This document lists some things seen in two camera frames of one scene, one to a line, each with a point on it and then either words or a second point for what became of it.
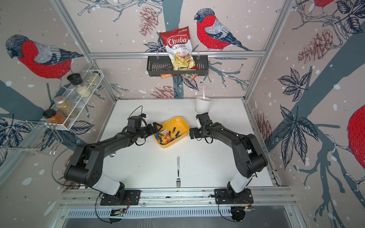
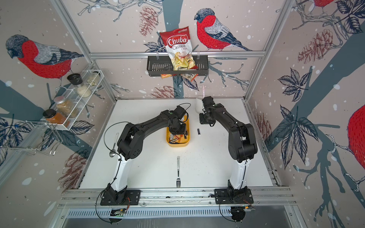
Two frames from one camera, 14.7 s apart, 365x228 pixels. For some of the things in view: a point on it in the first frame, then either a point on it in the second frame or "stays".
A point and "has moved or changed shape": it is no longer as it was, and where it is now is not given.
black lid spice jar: [76, 80] stays
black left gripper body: [144, 132] to [179, 128]
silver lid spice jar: [67, 107] stays
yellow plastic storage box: [171, 132] has moved or changed shape
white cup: [202, 106] stays
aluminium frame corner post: [73, 31] stays
